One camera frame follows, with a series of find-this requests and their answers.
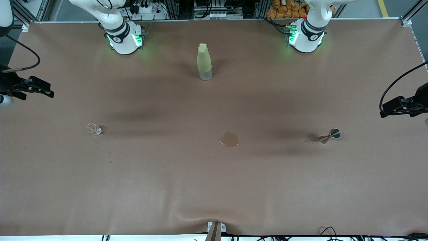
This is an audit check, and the metal double jigger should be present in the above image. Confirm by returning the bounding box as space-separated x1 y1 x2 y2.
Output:
318 128 341 144

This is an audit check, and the brown liquid puddle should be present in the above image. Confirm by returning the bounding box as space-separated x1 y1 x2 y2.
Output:
219 131 240 148

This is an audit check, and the metal table edge bracket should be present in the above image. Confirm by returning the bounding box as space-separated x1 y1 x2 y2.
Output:
207 222 226 241

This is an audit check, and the aluminium frame post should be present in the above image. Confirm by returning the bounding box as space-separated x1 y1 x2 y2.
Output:
13 0 31 32
400 0 428 26

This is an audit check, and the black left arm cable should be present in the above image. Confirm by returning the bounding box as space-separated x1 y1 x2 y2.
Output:
379 61 428 112

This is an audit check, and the white power strip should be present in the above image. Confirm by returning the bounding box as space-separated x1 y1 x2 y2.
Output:
130 3 167 20

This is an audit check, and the orange snack bag pile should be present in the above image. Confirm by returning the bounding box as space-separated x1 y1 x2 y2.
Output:
266 0 310 19

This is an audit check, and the green bottle with clear base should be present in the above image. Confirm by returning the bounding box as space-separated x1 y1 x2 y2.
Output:
197 43 213 81

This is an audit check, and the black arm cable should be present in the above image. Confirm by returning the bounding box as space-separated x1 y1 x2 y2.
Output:
2 33 41 73
379 61 428 112

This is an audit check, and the clear glass measuring beaker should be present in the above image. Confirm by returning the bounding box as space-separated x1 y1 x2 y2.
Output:
86 123 103 136

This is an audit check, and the brown table cover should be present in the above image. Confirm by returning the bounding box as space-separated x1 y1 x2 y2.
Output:
0 18 428 236

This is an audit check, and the black cable loop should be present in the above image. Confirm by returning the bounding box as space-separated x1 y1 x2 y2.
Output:
319 227 338 241

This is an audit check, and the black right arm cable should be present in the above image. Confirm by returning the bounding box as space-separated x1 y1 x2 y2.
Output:
2 33 41 73

